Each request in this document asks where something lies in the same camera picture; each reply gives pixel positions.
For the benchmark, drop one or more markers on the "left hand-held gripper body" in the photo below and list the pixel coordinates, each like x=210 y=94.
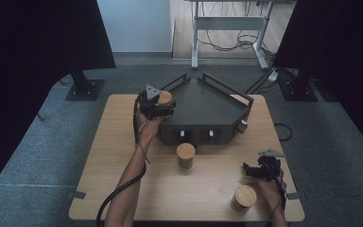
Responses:
x=149 y=102

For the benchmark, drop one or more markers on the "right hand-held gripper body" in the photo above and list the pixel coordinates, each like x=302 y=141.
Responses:
x=269 y=167

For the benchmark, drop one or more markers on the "glass jar with pale beans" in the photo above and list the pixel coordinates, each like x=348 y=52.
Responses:
x=165 y=97

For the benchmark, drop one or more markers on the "glass jar with dark contents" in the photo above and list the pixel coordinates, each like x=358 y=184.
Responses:
x=245 y=197

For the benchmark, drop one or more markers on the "black corner shelf rack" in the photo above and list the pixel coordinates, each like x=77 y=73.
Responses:
x=208 y=107

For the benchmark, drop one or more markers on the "glass jar with green contents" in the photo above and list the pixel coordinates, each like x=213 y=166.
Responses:
x=186 y=154

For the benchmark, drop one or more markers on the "person's right hand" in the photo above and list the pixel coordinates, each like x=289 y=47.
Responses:
x=269 y=190

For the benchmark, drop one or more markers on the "person's left hand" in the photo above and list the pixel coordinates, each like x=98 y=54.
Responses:
x=149 y=129

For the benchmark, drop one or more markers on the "black stand base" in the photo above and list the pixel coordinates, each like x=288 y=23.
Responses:
x=86 y=90
x=299 y=90

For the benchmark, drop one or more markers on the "white power strip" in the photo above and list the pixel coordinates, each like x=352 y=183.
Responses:
x=273 y=75

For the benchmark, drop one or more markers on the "brown wooden stick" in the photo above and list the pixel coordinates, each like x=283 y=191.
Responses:
x=40 y=117

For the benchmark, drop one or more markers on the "white desk frame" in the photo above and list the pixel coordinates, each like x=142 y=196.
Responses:
x=230 y=23

